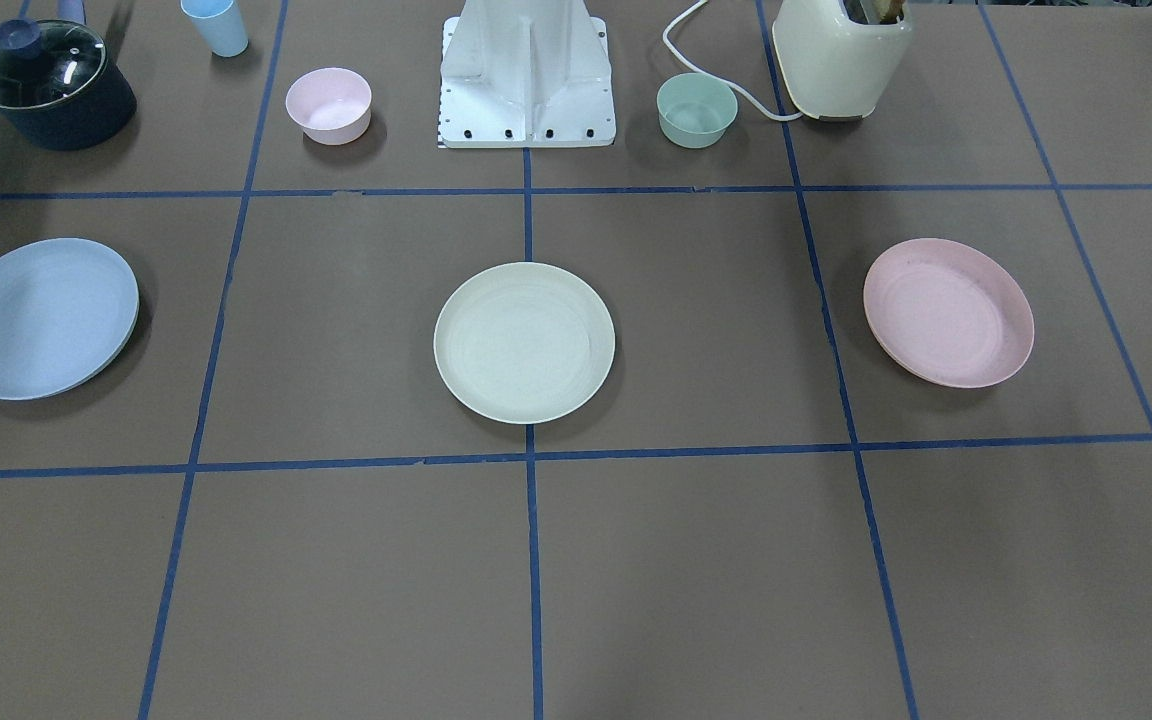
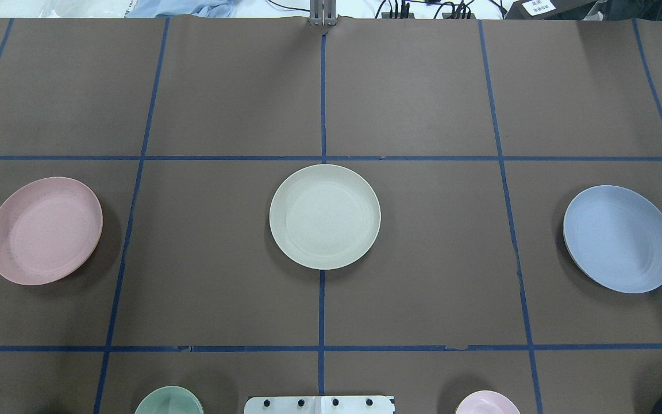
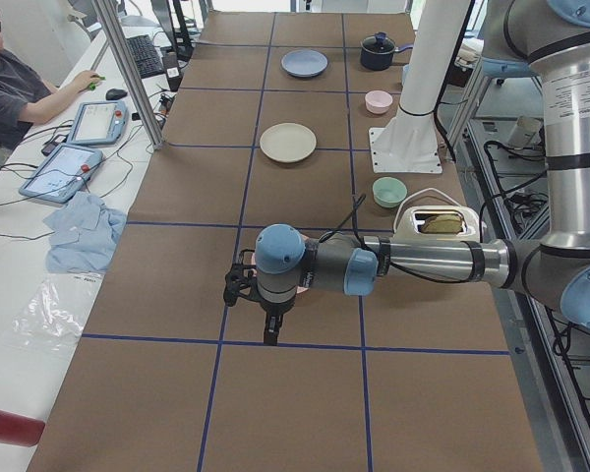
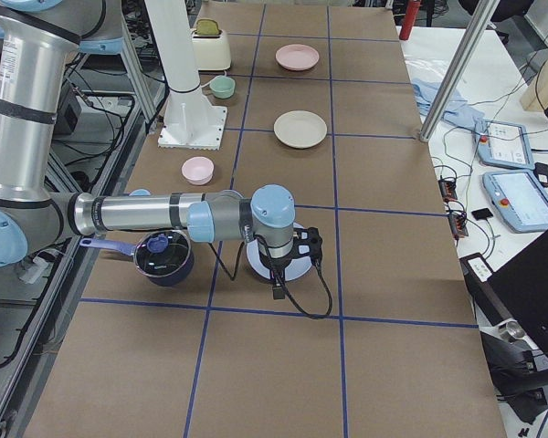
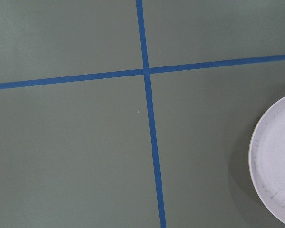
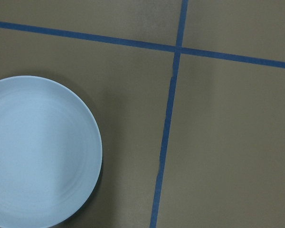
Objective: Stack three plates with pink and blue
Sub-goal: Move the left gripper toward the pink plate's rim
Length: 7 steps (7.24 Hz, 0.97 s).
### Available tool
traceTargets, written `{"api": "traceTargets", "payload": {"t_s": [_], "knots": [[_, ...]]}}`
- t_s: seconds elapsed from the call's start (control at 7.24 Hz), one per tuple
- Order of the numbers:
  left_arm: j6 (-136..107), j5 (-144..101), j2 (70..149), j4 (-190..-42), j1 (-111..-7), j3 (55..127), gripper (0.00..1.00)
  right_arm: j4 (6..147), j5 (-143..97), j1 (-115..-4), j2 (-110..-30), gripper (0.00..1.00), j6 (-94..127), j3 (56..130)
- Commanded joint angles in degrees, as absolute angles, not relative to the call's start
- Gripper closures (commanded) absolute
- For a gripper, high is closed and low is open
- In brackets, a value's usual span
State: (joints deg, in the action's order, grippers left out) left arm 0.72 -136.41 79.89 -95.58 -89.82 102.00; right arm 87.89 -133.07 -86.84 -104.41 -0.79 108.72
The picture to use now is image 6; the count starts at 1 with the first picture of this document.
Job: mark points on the light blue plate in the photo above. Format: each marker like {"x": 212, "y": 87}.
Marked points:
{"x": 50, "y": 152}

